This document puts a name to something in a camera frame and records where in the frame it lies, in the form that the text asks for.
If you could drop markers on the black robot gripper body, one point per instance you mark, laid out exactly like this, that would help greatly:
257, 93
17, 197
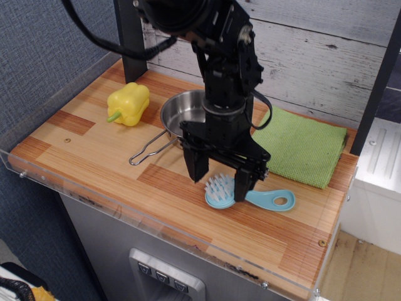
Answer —
228, 140

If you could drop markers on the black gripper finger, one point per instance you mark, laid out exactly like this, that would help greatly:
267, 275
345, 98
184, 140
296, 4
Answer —
244, 181
197, 162

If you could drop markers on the light blue dish brush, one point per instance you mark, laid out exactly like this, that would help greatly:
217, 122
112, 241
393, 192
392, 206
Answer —
219, 194

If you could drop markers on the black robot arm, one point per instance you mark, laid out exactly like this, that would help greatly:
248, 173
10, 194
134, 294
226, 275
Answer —
221, 35

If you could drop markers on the green folded cloth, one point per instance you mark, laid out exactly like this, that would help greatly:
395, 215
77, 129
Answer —
302, 149

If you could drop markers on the stainless steel pan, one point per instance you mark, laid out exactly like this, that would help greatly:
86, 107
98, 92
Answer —
183, 107

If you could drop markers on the yellow toy bell pepper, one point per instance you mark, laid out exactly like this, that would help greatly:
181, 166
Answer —
126, 105

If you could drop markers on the grey metal cabinet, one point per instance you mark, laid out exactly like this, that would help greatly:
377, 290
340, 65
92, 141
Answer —
107, 240

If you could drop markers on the silver cabinet button panel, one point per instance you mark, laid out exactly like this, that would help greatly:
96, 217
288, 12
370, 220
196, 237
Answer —
156, 278

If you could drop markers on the white side cabinet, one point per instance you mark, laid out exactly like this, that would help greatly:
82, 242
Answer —
371, 211

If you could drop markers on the clear acrylic table guard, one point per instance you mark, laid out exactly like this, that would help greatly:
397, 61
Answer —
73, 150

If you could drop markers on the black yellow bag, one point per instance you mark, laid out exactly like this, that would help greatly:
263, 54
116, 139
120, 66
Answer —
19, 284

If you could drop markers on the dark left vertical post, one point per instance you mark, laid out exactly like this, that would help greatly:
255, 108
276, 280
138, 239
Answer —
131, 37

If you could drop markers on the dark vertical post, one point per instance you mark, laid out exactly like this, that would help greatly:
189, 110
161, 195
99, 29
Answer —
131, 37
378, 89

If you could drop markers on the dark right vertical post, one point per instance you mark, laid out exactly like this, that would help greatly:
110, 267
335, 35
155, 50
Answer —
378, 89

